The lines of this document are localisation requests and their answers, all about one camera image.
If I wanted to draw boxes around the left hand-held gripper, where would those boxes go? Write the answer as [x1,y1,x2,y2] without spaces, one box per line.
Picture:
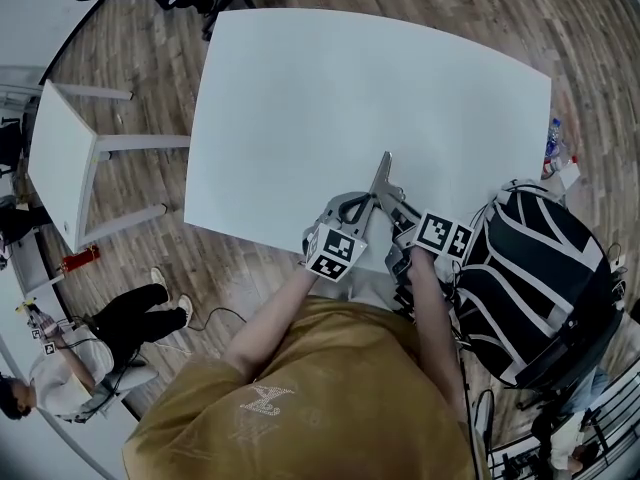
[301,191,378,284]

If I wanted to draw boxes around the person's left forearm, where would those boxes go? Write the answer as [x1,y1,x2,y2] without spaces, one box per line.
[222,265,326,382]

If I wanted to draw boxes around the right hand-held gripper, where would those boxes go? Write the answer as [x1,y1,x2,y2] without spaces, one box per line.
[383,198,475,259]

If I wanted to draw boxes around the person's light gray trousers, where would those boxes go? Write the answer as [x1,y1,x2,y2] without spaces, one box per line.
[347,270,399,312]

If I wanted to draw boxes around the thin black floor cable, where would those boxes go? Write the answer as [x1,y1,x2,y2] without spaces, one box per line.
[184,306,251,334]

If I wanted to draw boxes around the black white striped backpack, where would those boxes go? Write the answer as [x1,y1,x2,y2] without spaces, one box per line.
[449,180,614,387]

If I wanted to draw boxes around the long white desk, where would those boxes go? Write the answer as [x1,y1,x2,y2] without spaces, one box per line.
[0,247,144,480]

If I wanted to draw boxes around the clear bottle blue label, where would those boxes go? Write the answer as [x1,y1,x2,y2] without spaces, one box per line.
[544,116,566,158]

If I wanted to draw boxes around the person's right forearm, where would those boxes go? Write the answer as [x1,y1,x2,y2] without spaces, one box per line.
[408,250,470,425]

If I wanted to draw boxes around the red box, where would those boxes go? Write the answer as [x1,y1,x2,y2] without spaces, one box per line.
[57,246,101,274]

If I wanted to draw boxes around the black metal rack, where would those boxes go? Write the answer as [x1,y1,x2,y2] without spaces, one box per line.
[487,362,640,480]

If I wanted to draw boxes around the small white table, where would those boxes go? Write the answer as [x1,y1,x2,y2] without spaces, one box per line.
[27,78,191,254]

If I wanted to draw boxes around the black gray recorder box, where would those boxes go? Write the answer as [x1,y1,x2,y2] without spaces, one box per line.
[385,247,419,322]

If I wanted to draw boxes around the white bottle red cap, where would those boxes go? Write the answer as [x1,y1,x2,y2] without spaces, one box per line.
[542,155,579,177]

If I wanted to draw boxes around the person's mustard t-shirt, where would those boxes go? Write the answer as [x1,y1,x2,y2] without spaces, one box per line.
[122,295,494,480]

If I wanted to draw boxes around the small white box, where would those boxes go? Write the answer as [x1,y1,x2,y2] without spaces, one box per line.
[557,165,581,192]

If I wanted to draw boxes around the black thick cable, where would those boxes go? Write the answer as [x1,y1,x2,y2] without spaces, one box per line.
[457,337,482,480]

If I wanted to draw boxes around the gray chair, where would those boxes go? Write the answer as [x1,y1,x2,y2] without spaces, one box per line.
[74,357,161,424]

